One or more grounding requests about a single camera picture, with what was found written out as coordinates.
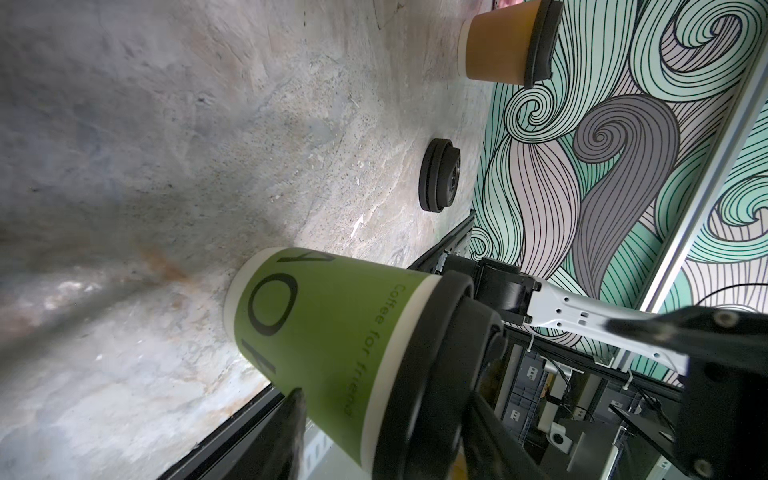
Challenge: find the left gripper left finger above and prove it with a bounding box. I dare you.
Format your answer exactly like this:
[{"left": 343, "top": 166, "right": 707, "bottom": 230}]
[{"left": 224, "top": 388, "right": 307, "bottom": 480}]

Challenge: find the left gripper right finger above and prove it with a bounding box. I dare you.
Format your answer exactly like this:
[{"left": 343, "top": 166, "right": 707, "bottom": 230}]
[{"left": 464, "top": 392, "right": 548, "bottom": 480}]

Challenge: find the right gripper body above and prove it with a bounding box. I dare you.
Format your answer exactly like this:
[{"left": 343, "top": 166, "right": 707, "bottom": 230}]
[{"left": 605, "top": 307, "right": 767, "bottom": 479}]

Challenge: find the green paper coffee cup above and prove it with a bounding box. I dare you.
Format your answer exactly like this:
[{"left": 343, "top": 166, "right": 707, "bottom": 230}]
[{"left": 223, "top": 247, "right": 440, "bottom": 473}]

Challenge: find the brown paper coffee cup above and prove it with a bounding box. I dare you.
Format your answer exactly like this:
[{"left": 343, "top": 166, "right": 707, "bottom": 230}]
[{"left": 458, "top": 1, "right": 542, "bottom": 86}]

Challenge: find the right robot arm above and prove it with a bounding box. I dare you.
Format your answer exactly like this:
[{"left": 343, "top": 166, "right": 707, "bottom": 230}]
[{"left": 442, "top": 255, "right": 767, "bottom": 479}]

